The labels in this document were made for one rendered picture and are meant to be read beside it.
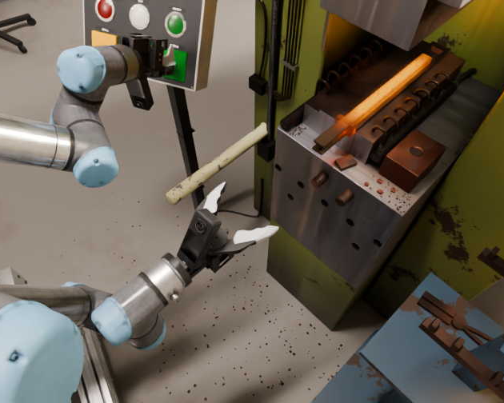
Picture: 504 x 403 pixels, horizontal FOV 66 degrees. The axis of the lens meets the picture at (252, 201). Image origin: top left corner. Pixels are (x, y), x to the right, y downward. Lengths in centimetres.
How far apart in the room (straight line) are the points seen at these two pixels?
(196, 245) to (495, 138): 65
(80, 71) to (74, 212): 143
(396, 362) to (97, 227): 149
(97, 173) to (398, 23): 57
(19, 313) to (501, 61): 120
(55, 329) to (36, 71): 269
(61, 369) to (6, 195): 196
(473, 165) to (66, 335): 87
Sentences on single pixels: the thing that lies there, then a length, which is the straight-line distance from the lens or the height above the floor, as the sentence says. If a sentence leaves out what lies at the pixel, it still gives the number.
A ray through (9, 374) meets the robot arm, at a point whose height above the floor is 130.
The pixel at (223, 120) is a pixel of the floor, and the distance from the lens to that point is 235.
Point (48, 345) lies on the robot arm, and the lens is 42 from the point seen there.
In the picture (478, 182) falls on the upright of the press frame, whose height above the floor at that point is 92.
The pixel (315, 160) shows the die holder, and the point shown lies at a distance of 98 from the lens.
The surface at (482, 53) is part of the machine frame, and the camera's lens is 128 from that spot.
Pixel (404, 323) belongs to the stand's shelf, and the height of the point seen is 68.
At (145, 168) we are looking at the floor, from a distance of 218.
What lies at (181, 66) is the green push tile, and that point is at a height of 101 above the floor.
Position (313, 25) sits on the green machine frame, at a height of 108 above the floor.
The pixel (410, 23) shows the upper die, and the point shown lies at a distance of 75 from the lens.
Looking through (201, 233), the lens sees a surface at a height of 106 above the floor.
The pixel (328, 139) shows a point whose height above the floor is 101.
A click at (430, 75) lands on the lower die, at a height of 99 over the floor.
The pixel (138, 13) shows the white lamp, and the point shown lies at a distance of 111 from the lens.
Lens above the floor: 164
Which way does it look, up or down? 56 degrees down
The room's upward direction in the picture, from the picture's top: straight up
